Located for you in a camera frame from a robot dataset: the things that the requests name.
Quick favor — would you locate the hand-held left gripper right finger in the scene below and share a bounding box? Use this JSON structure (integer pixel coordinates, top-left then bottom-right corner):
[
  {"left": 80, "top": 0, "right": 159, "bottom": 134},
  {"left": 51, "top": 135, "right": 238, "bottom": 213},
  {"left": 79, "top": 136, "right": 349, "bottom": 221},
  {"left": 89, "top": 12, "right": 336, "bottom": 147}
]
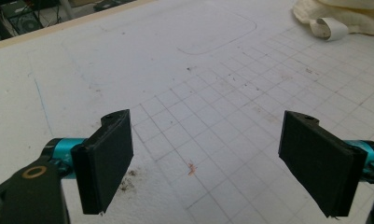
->
[{"left": 277, "top": 109, "right": 368, "bottom": 218}]

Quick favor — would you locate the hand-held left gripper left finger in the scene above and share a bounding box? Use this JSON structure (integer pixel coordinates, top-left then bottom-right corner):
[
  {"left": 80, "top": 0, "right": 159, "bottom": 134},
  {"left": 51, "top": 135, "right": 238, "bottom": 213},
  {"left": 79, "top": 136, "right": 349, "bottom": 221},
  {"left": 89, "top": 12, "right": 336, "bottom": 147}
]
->
[{"left": 70, "top": 108, "right": 135, "bottom": 216}]

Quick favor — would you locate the cream patterned cloth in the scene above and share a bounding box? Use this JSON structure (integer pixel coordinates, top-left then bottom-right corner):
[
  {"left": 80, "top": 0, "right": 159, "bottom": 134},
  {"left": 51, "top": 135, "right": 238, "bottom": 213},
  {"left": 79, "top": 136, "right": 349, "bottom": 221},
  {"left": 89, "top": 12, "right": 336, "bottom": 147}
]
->
[{"left": 292, "top": 0, "right": 374, "bottom": 42}]

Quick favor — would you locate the white grid mat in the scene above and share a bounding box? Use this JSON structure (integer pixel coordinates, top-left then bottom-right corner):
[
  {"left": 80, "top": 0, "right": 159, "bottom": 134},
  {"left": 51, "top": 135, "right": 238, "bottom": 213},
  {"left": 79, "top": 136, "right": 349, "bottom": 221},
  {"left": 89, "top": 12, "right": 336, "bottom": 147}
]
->
[{"left": 0, "top": 0, "right": 374, "bottom": 224}]

